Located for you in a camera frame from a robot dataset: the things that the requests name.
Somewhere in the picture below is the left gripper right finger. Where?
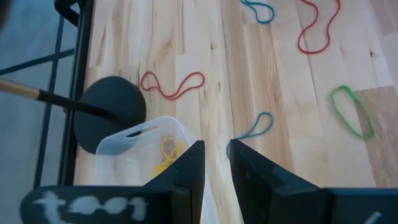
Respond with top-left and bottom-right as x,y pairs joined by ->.
228,139 -> 398,224

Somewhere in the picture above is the clear plastic bin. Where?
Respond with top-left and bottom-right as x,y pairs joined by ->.
95,116 -> 215,224

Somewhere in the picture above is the white globe lamp black base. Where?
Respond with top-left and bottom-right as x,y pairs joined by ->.
0,76 -> 147,156

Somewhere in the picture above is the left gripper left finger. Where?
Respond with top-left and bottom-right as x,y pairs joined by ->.
20,139 -> 206,224

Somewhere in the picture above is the black frame clamp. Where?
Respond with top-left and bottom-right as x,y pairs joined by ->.
54,0 -> 82,27

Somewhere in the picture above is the green rubber band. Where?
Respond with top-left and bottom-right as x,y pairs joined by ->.
330,85 -> 376,141

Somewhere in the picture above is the red rubber band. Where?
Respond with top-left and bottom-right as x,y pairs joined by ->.
297,0 -> 341,55
141,71 -> 206,101

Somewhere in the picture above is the teal rubber band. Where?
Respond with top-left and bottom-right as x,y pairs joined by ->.
239,0 -> 275,25
226,111 -> 274,158

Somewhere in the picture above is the yellow rubber band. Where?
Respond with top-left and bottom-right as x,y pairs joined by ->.
151,149 -> 180,177
160,136 -> 188,162

